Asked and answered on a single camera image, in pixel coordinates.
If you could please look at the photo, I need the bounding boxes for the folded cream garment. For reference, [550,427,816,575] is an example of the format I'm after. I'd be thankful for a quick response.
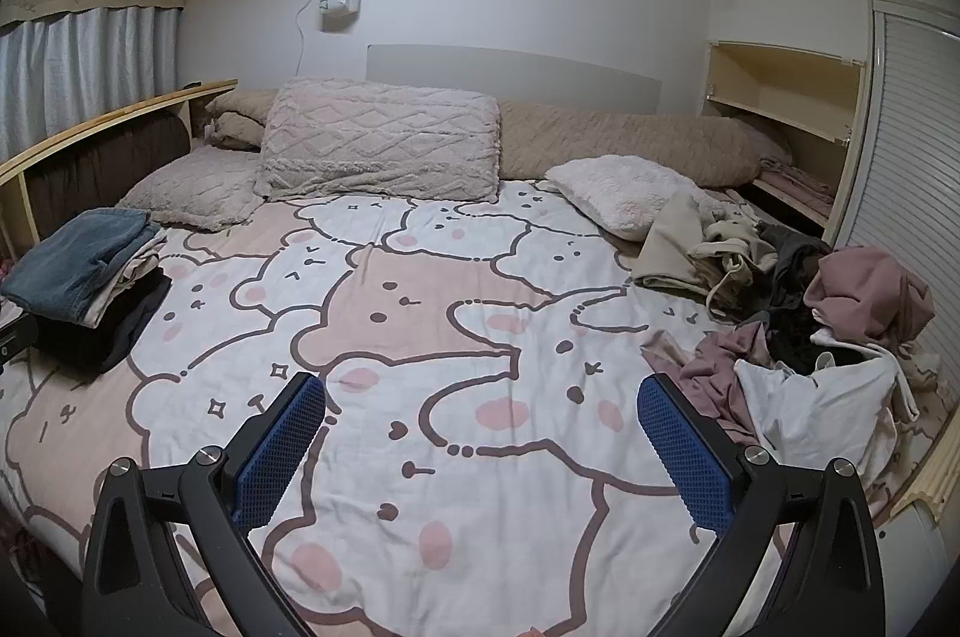
[82,228,170,327]

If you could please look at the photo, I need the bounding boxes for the pink garment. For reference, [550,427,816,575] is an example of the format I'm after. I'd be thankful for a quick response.
[804,245,937,353]

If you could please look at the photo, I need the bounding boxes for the white shutter door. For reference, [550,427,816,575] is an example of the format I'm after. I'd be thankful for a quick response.
[825,0,960,375]

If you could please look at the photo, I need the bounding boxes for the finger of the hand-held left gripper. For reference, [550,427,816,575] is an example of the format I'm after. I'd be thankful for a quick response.
[0,314,40,377]

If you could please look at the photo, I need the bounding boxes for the folded pink cloth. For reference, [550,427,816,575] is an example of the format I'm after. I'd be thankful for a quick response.
[754,157,837,207]

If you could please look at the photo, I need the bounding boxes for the folded blue jeans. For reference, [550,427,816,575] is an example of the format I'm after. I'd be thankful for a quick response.
[0,209,155,330]

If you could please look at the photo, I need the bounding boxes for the white curtain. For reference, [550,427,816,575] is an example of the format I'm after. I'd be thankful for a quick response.
[0,5,185,162]

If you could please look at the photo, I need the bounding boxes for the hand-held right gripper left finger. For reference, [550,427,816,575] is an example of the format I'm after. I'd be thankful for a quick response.
[79,370,327,637]

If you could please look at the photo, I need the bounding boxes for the wooden bedside rail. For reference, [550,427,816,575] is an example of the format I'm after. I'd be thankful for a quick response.
[0,77,239,263]

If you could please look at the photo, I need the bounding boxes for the white fluffy pillow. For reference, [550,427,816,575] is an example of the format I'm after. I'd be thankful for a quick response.
[544,155,725,243]

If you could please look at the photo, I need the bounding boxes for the brown cloth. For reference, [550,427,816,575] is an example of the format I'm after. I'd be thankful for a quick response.
[22,112,192,248]

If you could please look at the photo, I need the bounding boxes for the stacked beige pillows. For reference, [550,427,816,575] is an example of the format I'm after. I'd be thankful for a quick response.
[202,89,280,152]

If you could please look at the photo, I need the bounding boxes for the dark grey garment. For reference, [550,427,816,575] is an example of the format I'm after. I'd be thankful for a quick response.
[739,220,833,375]

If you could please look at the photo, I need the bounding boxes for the folded black garment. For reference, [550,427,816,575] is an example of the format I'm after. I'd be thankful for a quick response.
[30,269,175,375]

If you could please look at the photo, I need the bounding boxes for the cream drawstring garment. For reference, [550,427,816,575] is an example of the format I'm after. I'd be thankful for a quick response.
[690,217,781,315]

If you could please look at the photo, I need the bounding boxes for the small beige textured pillow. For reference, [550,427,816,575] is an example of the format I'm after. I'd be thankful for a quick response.
[118,145,263,231]

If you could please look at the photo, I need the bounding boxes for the large beige textured pillow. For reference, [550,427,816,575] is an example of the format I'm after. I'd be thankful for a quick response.
[253,76,502,204]

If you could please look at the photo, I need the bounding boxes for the mauve garment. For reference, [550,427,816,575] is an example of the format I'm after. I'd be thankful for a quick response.
[641,325,773,450]

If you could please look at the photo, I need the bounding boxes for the bear printed blanket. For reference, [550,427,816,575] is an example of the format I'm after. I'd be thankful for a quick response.
[0,175,938,637]

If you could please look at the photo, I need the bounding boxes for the wooden wall shelf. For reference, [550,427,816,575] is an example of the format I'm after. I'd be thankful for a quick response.
[701,40,871,233]

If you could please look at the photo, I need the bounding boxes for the white garment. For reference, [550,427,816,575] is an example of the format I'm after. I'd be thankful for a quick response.
[733,348,920,503]

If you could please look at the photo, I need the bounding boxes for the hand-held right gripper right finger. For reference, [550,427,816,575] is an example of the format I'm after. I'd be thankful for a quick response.
[636,373,886,637]

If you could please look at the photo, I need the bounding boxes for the long beige bolster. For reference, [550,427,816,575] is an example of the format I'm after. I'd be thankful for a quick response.
[496,100,792,192]

